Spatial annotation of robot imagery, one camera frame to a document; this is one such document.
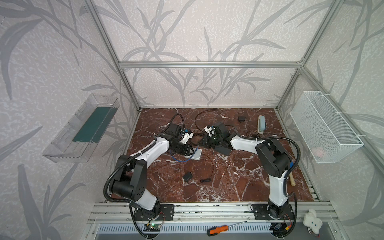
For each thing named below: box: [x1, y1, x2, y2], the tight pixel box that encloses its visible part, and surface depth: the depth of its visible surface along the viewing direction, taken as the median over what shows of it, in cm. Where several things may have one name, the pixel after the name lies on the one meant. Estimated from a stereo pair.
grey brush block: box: [257, 115, 266, 134], surface depth 107 cm
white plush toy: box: [303, 209, 323, 235], surface depth 70 cm
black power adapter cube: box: [183, 171, 193, 182], surface depth 86 cm
